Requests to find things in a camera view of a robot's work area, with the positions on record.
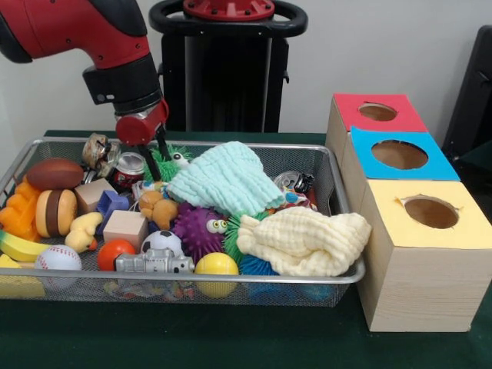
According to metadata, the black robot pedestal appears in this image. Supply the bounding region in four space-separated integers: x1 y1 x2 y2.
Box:
149 0 309 133

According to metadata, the small green spiky toy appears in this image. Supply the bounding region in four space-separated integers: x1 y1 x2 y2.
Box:
223 214 266 264

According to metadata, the green fuzzy toy with eyes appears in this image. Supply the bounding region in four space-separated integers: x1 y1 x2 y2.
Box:
143 145 193 184

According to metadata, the small soccer ball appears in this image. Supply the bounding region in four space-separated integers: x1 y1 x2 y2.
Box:
141 230 185 259

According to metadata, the purple block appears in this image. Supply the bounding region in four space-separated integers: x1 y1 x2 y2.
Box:
95 189 130 234

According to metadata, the multicoloured toy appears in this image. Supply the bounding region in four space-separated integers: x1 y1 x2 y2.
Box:
265 191 319 212

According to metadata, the purple fuzzy toy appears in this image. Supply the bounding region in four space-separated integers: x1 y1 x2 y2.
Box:
173 201 230 264

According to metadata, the yellow block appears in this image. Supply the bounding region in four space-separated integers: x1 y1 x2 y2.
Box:
0 255 47 301

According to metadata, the yellow ball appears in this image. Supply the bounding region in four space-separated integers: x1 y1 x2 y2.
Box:
194 252 240 299

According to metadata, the mint green cloth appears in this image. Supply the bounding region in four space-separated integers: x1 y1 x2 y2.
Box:
167 141 287 218

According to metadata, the wooden box with three holes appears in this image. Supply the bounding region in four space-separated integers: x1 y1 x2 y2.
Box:
325 93 492 333

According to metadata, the small red ball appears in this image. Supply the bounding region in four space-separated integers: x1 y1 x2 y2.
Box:
97 238 138 271

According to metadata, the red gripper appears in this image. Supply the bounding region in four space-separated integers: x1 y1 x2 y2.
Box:
115 98 173 183

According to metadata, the yellow duck toy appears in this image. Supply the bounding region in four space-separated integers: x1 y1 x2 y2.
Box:
64 212 104 254

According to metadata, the white baseball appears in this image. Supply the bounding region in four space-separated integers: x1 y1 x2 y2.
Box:
35 244 83 293

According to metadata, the red soda can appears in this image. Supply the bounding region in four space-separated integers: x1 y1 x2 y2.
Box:
112 152 147 191

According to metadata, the orange spiky toy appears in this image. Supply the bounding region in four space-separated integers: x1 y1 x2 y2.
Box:
0 177 41 243

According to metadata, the yellow toy banana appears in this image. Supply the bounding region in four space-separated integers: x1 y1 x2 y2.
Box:
0 230 51 263

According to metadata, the blue spiky ball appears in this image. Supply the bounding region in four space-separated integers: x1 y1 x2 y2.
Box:
238 255 279 278

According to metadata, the black chair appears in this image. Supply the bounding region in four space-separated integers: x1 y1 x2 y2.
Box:
442 25 492 193

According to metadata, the silver and black can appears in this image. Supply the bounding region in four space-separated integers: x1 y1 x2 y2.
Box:
274 171 316 194

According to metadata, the orange plush toy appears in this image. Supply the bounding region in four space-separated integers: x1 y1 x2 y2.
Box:
138 190 180 231

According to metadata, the toy hamburger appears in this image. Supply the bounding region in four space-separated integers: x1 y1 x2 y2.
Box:
35 188 78 238

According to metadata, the pale yellow cloth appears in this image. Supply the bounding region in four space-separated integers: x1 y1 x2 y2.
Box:
236 205 372 278

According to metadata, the crushed silver can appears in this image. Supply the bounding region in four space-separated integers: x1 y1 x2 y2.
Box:
82 133 122 173

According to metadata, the silver robot toy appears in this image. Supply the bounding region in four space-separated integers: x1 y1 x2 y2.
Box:
115 248 196 275

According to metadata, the tan wooden cube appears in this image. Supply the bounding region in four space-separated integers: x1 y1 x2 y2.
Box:
75 178 116 214

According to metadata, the small wooden block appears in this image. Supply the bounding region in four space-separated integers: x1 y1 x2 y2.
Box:
103 210 149 248

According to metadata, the clear mesh bin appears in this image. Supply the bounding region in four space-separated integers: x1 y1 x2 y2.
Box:
0 137 367 308

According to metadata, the brown toy football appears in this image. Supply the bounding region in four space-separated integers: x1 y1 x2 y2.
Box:
25 158 84 191

